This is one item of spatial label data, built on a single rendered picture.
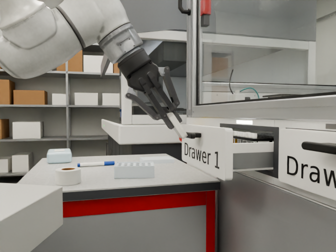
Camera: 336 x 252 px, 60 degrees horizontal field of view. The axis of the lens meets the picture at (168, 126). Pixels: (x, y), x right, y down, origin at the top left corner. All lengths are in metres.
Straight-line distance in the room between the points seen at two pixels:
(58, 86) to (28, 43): 4.25
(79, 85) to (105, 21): 4.22
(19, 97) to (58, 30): 3.91
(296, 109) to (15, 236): 0.53
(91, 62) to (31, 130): 1.27
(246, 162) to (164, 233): 0.36
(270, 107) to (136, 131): 0.94
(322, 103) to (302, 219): 0.23
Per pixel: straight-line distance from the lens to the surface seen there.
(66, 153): 1.25
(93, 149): 4.88
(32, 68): 0.67
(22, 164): 4.57
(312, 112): 0.60
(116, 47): 0.67
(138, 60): 0.67
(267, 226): 0.75
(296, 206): 0.66
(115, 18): 0.68
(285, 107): 0.67
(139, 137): 1.52
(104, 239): 0.87
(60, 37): 0.66
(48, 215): 0.53
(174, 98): 0.71
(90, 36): 0.68
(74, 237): 0.87
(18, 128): 4.48
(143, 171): 0.91
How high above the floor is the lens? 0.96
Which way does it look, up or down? 2 degrees down
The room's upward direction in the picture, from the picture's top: straight up
